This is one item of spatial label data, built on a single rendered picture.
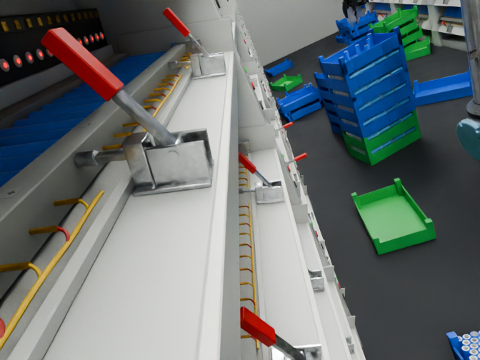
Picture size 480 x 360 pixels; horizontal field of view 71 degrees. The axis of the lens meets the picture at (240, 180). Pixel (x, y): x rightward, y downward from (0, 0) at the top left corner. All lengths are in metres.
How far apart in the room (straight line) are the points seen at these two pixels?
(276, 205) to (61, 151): 0.35
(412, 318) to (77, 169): 1.07
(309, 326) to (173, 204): 0.21
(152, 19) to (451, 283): 1.07
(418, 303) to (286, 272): 0.84
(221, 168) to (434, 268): 1.12
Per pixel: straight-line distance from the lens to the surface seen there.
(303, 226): 0.75
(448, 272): 1.25
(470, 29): 1.08
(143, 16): 0.62
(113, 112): 0.25
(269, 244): 0.42
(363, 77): 1.64
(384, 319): 1.17
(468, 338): 1.04
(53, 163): 0.18
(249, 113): 0.63
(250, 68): 1.32
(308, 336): 0.33
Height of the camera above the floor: 0.96
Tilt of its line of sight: 26 degrees down
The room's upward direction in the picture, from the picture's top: 27 degrees counter-clockwise
